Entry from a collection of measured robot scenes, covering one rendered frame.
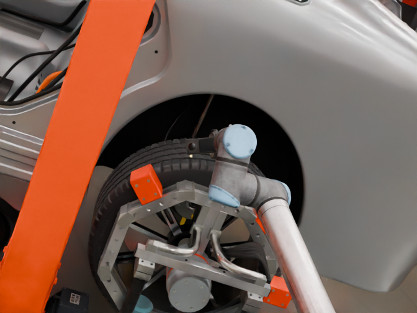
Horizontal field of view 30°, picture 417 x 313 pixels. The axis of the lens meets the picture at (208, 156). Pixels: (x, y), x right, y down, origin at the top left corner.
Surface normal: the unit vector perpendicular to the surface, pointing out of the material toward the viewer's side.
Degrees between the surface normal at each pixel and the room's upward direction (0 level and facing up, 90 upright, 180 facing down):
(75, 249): 0
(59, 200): 90
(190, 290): 90
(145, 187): 90
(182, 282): 90
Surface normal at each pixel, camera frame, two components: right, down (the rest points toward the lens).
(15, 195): 0.36, -0.86
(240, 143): 0.20, -0.11
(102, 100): 0.04, 0.41
